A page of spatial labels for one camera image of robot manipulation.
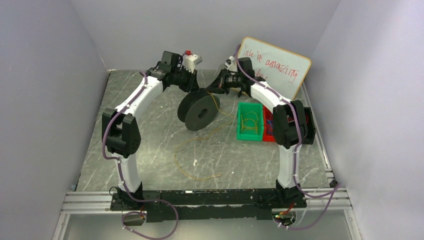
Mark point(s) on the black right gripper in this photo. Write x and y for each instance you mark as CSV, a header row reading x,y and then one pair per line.
x,y
219,82

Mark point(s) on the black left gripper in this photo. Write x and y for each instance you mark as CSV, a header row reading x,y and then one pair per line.
x,y
191,82

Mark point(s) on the dark grey perforated spool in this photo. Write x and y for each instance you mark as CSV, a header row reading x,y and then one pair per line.
x,y
198,109

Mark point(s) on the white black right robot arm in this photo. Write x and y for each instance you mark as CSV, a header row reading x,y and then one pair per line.
x,y
292,123

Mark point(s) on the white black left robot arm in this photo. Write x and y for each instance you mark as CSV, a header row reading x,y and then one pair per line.
x,y
121,136

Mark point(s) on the green plastic bin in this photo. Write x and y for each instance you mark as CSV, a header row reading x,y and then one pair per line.
x,y
250,122

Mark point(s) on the yellow framed whiteboard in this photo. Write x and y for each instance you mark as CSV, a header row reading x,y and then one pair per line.
x,y
283,70

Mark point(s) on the red plastic bin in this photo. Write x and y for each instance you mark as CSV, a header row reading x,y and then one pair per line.
x,y
267,125

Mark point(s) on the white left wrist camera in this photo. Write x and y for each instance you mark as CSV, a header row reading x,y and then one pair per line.
x,y
190,61

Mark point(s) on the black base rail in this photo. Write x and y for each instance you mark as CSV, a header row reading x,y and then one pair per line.
x,y
166,205

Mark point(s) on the aluminium frame rail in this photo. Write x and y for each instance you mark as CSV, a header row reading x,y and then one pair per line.
x,y
87,202

